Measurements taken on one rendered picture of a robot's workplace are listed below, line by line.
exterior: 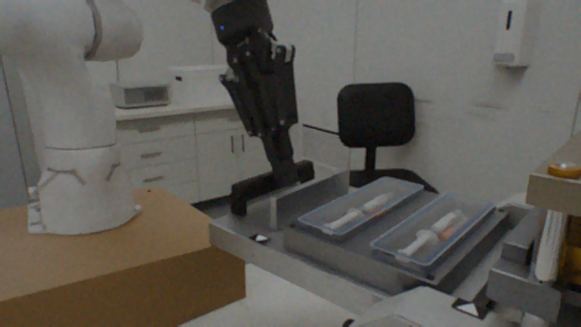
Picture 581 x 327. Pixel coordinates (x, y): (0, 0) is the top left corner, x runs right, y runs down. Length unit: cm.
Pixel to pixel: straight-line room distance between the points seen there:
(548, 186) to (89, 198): 67
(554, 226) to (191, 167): 268
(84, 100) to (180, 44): 263
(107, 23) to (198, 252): 40
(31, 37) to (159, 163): 212
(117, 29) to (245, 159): 234
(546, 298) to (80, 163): 66
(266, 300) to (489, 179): 162
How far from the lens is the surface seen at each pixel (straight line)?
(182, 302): 72
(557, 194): 29
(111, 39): 80
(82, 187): 79
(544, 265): 31
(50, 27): 74
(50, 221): 82
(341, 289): 42
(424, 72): 235
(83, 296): 66
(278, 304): 77
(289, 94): 54
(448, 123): 229
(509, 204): 57
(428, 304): 34
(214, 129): 290
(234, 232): 50
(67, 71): 75
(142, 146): 273
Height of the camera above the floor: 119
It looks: 17 degrees down
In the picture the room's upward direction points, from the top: straight up
